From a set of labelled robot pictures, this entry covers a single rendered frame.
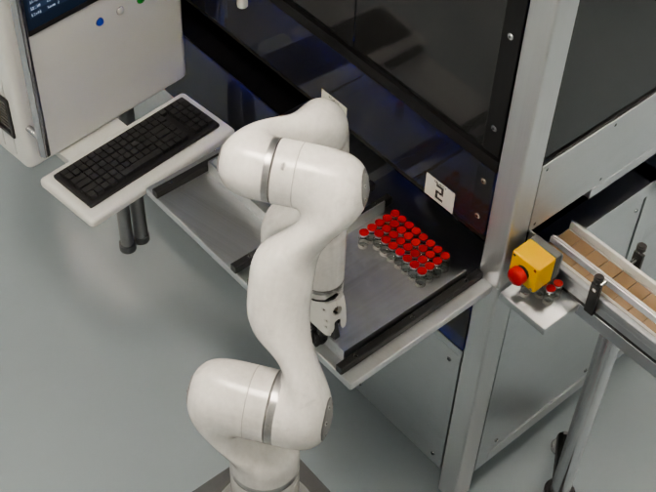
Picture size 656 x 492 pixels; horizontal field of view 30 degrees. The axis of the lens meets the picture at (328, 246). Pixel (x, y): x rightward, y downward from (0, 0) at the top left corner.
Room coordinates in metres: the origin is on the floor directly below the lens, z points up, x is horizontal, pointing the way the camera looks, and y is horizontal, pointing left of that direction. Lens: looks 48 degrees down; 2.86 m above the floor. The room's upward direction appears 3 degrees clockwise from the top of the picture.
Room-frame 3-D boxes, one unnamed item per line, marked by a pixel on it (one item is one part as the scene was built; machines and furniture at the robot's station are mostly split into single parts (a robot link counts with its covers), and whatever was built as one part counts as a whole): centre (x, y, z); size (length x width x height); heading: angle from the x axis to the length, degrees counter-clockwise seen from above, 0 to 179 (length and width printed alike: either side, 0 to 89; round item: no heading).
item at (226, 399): (1.12, 0.12, 1.16); 0.19 x 0.12 x 0.24; 78
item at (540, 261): (1.64, -0.42, 1.00); 0.08 x 0.07 x 0.07; 133
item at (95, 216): (2.14, 0.49, 0.79); 0.45 x 0.28 x 0.03; 138
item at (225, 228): (1.83, 0.00, 0.87); 0.70 x 0.48 x 0.02; 43
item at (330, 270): (1.49, 0.01, 1.17); 0.09 x 0.08 x 0.13; 78
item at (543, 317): (1.66, -0.46, 0.87); 0.14 x 0.13 x 0.02; 133
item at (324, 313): (1.49, 0.01, 1.03); 0.10 x 0.08 x 0.11; 43
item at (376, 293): (1.67, -0.08, 0.90); 0.34 x 0.26 x 0.04; 132
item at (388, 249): (1.73, -0.15, 0.90); 0.18 x 0.02 x 0.05; 42
